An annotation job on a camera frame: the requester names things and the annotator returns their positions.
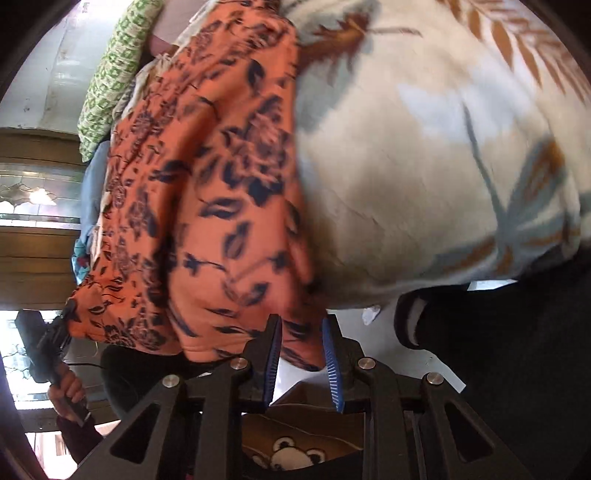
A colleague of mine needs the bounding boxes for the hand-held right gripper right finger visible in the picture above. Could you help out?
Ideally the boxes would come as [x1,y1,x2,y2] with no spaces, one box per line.
[322,315,514,480]

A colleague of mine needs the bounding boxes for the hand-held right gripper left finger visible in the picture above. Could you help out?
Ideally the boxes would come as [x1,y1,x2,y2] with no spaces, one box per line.
[76,315,283,480]

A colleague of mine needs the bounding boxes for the orange floral print garment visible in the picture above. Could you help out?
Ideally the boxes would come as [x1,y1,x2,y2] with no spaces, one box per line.
[67,0,331,372]

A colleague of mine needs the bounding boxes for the person's left forearm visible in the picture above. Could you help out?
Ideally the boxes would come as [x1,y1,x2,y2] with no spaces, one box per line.
[56,412,112,464]

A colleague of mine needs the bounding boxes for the person's left hand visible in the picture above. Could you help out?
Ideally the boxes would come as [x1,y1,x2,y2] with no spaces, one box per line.
[47,367,88,423]

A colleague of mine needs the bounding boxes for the wooden cabinet with glass panel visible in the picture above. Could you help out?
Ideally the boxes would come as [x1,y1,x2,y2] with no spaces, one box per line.
[0,128,112,311]

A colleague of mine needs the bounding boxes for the brown teddy bear print cloth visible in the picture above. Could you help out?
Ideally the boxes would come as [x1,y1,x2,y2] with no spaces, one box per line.
[240,383,370,472]

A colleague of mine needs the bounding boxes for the light blue cloth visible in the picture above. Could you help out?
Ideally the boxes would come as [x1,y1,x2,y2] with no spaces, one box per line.
[71,140,112,283]

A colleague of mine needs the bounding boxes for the black pants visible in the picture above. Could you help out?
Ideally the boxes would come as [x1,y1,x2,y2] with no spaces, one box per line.
[99,258,591,480]

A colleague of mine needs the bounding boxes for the cream leaf print blanket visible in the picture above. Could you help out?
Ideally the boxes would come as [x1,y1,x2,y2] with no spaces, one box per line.
[277,0,591,310]

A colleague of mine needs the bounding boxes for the green patterned cloth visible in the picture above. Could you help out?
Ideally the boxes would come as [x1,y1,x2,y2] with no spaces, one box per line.
[78,0,165,162]

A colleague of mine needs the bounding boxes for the pink bed sheet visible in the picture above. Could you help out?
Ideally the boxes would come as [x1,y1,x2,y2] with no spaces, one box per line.
[147,0,197,54]

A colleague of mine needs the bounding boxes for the black cable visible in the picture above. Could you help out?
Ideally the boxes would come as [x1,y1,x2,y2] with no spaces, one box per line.
[68,361,127,393]

